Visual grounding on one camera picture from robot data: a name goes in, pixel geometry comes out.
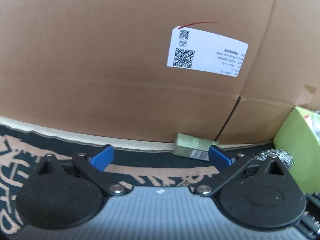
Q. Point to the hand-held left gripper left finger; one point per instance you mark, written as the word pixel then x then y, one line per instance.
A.
pixel 101 158

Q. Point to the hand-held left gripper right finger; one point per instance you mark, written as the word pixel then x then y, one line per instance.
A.
pixel 220 158

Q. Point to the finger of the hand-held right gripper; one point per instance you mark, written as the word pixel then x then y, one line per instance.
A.
pixel 311 223

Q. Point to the pale green small box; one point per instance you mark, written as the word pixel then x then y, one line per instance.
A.
pixel 188 146

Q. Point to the light green shoe box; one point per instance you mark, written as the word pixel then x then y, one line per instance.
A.
pixel 295 155

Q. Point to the black patterned mat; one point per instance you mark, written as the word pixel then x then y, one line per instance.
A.
pixel 150 170

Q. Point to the steel wool scrubber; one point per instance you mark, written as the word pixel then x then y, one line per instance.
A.
pixel 283 156

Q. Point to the large brown cardboard box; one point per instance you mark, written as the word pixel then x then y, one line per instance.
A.
pixel 100 67

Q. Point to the white shipping label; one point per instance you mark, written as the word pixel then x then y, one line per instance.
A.
pixel 207 52

